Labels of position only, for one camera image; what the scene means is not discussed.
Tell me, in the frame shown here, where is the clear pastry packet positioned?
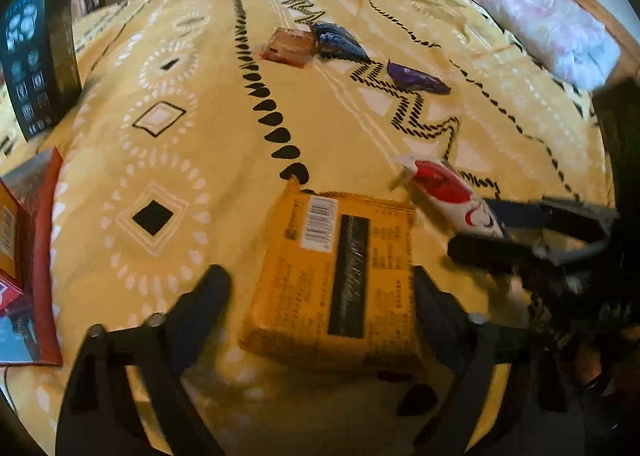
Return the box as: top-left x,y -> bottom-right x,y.
257,27 -> 321,69

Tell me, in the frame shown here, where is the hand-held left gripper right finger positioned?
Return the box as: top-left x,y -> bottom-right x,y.
395,266 -> 571,456

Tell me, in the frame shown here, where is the small red white box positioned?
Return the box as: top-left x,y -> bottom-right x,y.
0,273 -> 23,307

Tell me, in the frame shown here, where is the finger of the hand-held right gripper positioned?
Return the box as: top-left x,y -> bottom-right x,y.
446,233 -> 566,277
482,196 -> 621,261

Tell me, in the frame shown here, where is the yellow patterned blanket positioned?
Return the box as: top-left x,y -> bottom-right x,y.
0,0 -> 618,456

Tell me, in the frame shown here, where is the pink white quilt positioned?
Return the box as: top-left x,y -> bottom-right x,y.
377,0 -> 621,89

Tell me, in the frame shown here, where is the red cardboard box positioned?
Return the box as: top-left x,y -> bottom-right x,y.
0,148 -> 65,368

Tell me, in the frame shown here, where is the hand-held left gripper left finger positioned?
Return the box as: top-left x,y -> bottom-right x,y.
55,263 -> 233,456

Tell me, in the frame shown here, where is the orange box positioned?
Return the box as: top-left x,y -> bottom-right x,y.
0,178 -> 26,287

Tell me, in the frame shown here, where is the large orange snack packet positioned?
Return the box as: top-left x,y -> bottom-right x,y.
237,178 -> 436,377

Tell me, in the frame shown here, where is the white red snack packet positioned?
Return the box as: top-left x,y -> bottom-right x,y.
397,156 -> 506,239

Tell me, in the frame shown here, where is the purple red candy packet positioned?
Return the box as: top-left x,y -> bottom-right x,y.
386,60 -> 452,95

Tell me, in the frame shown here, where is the blue candy packet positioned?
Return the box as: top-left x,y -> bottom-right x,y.
310,22 -> 371,62

